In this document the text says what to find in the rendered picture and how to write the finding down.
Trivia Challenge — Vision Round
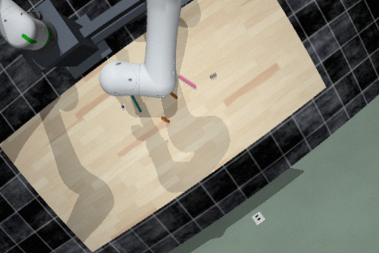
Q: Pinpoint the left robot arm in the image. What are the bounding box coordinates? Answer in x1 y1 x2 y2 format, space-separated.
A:
99 0 183 98

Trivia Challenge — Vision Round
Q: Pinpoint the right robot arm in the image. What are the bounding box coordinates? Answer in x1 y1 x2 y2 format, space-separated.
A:
0 0 57 53

